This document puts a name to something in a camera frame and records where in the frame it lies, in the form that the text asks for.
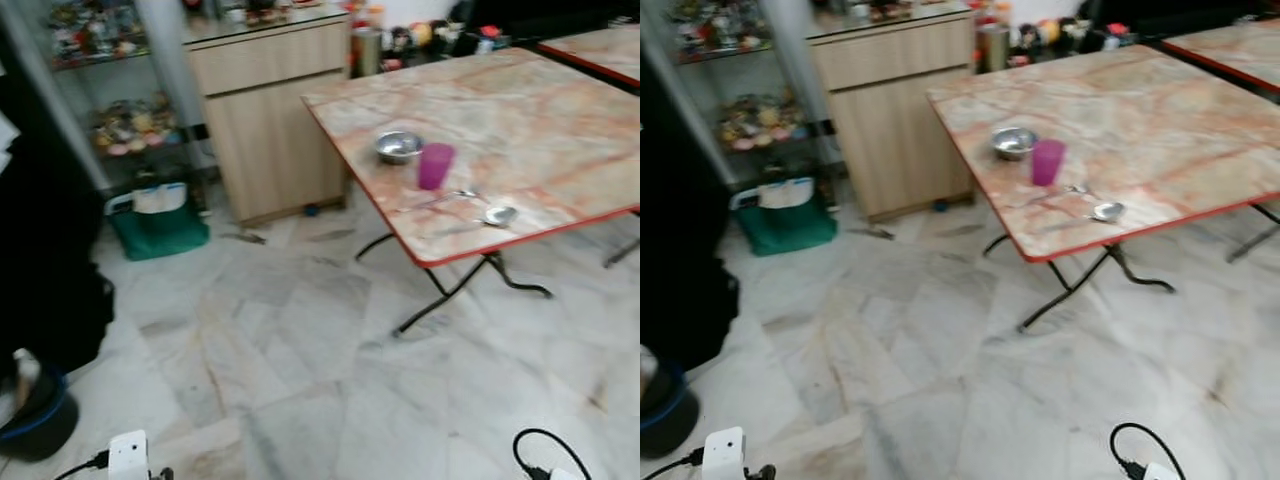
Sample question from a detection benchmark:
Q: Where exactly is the steel canister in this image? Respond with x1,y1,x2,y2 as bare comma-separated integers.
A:
351,27,384,78
978,22,1011,73

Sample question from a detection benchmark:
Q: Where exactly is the glass display shelf with figurines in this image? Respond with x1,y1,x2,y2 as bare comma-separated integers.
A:
645,0,831,186
15,0,206,196

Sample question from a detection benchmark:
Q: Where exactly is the large black fabric mass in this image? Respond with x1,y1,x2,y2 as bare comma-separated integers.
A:
640,55,741,373
0,60,117,379

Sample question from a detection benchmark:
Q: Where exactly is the steel spoon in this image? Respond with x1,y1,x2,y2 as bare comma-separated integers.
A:
445,205,519,236
1050,201,1126,233

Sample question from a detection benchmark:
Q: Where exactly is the purple plastic cup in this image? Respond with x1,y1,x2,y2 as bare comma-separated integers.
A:
417,143,457,192
1031,139,1067,187

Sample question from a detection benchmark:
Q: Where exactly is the green bag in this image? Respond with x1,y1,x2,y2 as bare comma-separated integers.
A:
730,177,839,257
105,182,212,262

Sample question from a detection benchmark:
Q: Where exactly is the light wooden cabinet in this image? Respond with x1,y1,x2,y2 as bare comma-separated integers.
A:
806,8,976,223
183,8,353,227

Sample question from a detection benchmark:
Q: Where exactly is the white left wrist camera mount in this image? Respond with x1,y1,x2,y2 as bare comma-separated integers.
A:
107,430,151,480
702,427,748,480

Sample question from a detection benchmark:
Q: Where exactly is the white plastic bag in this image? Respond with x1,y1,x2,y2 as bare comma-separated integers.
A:
132,184,189,215
757,178,816,209

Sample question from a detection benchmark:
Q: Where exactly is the steel bowl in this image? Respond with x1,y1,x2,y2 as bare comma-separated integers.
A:
374,130,425,166
990,127,1039,162

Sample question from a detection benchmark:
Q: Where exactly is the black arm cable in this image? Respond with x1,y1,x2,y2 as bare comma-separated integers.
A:
1109,422,1188,480
513,428,593,480
52,450,111,480
642,448,706,480

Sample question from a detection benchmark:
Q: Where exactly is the marble folding table red rim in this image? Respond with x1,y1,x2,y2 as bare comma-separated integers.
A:
927,44,1280,333
302,47,641,337
1160,20,1280,101
537,24,641,93

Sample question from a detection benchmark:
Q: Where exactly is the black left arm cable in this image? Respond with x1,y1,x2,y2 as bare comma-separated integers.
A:
642,448,706,480
52,450,111,480

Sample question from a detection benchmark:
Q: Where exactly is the black bucket blue rim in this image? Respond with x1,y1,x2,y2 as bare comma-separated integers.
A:
640,347,701,459
0,350,81,463

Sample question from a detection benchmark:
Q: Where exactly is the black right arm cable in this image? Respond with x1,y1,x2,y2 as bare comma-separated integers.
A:
513,428,593,480
1109,422,1188,480

